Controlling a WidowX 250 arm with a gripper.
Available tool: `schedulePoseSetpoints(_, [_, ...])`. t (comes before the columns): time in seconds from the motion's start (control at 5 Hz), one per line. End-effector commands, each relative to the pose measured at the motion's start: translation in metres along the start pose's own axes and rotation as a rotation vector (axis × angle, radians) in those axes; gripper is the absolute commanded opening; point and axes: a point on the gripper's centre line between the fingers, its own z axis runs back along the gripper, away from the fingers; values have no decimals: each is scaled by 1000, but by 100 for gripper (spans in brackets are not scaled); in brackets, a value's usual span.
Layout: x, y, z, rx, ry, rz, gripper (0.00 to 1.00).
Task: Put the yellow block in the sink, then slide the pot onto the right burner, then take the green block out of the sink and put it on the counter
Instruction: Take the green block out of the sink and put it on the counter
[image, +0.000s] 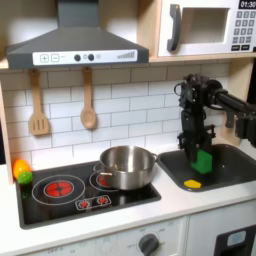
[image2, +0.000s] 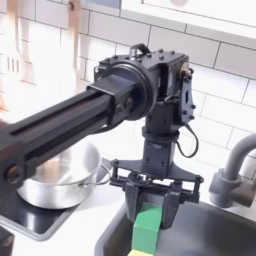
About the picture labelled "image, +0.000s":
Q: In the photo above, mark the orange toy vegetable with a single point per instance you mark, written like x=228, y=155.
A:
x=20, y=166

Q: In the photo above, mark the grey oven knob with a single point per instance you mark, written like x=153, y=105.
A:
x=148, y=245

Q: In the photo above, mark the green toy vegetable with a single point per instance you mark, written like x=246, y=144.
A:
x=25, y=178

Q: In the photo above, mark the yellow toy block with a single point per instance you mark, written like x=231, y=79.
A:
x=192, y=184

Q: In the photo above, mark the white oven front panel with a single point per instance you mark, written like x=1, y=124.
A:
x=110, y=243

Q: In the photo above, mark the white toy microwave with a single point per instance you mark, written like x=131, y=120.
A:
x=206, y=46

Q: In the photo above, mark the wooden spoon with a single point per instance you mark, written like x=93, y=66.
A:
x=88, y=118

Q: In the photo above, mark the wooden shelf board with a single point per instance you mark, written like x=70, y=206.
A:
x=200, y=58

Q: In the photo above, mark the dark grey sink basin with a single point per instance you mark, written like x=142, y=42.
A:
x=230, y=170

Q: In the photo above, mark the slotted wooden spatula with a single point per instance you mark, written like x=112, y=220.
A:
x=39, y=125

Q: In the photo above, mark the black toy stove top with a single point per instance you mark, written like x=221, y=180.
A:
x=40, y=210

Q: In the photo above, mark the black hood knob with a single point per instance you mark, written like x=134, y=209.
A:
x=90, y=57
x=77, y=57

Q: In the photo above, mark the steel pot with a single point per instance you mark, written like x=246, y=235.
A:
x=130, y=176

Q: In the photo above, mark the grey extractor hood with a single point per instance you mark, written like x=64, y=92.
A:
x=76, y=43

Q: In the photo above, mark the green toy block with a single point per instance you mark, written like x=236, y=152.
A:
x=203, y=165

